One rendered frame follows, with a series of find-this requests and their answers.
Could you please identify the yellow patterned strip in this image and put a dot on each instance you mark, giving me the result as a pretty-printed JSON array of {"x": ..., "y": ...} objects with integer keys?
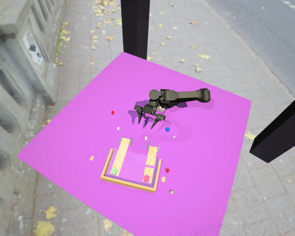
[{"x": 124, "y": 144}]

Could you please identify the pale yellow flat strip with pink zigzag pattern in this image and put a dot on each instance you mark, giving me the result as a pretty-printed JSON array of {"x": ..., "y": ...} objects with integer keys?
[{"x": 152, "y": 151}]

